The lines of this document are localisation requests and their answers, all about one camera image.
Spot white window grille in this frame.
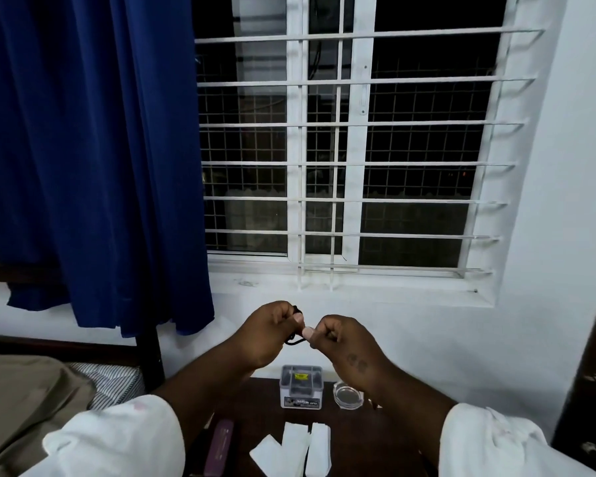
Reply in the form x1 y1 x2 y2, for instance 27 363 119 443
194 0 545 292

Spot blue curtain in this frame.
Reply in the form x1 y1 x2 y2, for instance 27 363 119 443
0 0 215 339

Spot white paper strip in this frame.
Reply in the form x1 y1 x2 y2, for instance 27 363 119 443
277 421 312 477
249 434 285 477
305 422 332 477

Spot small black cord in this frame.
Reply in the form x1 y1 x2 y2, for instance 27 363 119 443
283 305 309 346

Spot person's right forearm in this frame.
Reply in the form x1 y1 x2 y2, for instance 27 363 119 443
345 366 459 466

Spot brown blanket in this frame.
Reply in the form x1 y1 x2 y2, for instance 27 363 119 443
0 354 98 477

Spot white shirt sleeve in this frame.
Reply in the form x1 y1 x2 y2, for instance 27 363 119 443
21 394 186 477
438 402 596 477

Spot clear round dish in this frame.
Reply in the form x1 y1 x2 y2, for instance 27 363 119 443
332 382 366 409

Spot white window frame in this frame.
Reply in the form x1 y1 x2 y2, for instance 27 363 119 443
191 0 524 281

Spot person's right hand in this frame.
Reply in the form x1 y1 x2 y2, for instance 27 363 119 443
302 315 394 394

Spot maroon slim case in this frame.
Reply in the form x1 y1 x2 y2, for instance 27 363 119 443
203 418 235 477

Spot clear plastic box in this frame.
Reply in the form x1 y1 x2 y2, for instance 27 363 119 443
279 365 325 410

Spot person's left hand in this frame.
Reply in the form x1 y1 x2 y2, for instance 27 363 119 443
235 300 307 371

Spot striped pillow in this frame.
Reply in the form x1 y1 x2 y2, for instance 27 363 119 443
69 361 146 412

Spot person's left forearm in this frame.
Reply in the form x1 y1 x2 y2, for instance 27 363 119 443
151 339 275 445

